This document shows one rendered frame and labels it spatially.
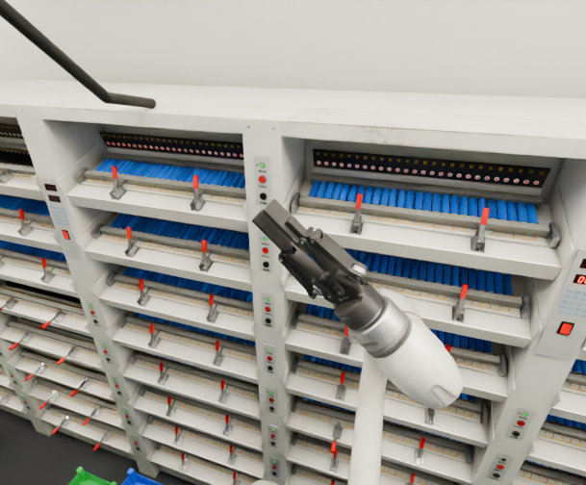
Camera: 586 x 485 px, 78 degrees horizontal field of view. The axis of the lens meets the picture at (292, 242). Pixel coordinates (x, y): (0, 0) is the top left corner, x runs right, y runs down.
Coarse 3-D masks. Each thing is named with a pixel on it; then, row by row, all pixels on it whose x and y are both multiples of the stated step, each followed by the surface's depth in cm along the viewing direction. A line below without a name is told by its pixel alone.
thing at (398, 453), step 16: (288, 416) 128; (304, 416) 129; (320, 416) 128; (304, 432) 126; (320, 432) 124; (352, 432) 123; (384, 432) 122; (384, 448) 119; (400, 448) 119; (416, 448) 118; (432, 448) 118; (448, 448) 117; (400, 464) 119; (416, 464) 115; (432, 464) 115; (448, 464) 114; (464, 464) 114; (464, 480) 111
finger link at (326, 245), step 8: (320, 232) 53; (312, 240) 52; (320, 240) 52; (328, 240) 53; (320, 248) 52; (328, 248) 52; (336, 248) 53; (328, 256) 53; (336, 256) 52; (344, 256) 53; (336, 264) 53; (344, 264) 53; (352, 264) 54; (360, 264) 54; (344, 272) 53; (352, 272) 52; (360, 272) 53; (360, 280) 53
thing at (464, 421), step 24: (312, 360) 121; (288, 384) 119; (312, 384) 118; (336, 384) 116; (384, 408) 110; (408, 408) 110; (456, 408) 107; (480, 408) 105; (432, 432) 108; (456, 432) 104; (480, 432) 103
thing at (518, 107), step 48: (144, 96) 116; (192, 96) 116; (240, 96) 116; (288, 96) 116; (336, 96) 116; (384, 96) 116; (432, 96) 116; (480, 96) 116; (336, 144) 97; (384, 144) 93
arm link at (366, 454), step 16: (400, 304) 70; (368, 368) 76; (368, 384) 76; (384, 384) 76; (368, 400) 75; (368, 416) 73; (368, 432) 72; (352, 448) 73; (368, 448) 71; (352, 464) 71; (368, 464) 70; (352, 480) 70; (368, 480) 69
